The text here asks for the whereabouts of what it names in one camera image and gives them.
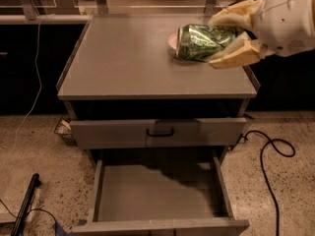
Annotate black bar on floor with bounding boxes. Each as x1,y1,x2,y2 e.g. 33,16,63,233
10,173,40,236

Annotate open grey middle drawer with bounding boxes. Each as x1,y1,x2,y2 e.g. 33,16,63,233
72,156,249,236

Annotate grey top drawer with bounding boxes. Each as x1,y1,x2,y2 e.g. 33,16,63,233
70,117,246,149

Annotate crushed green soda can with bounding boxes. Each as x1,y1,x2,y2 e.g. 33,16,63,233
175,24,244,62

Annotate white paper bowl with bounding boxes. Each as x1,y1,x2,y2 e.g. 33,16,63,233
167,33,182,59

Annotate white hanging cable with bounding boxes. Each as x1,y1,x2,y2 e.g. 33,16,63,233
6,13,55,159

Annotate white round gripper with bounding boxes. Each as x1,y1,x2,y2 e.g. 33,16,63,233
208,0,315,69

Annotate grey drawer cabinet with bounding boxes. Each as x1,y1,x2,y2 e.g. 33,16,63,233
55,13,261,162

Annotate wire basket on floor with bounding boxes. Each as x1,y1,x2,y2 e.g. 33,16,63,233
54,114,77,147

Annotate white horizontal rail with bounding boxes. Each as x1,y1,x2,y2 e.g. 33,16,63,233
0,14,211,25

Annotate black drawer handle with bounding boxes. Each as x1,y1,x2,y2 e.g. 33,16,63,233
146,128,175,138

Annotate thin black cable left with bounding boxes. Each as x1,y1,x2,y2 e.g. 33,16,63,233
0,199,59,236

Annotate blue tape on floor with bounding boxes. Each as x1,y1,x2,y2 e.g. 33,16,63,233
52,219,87,236

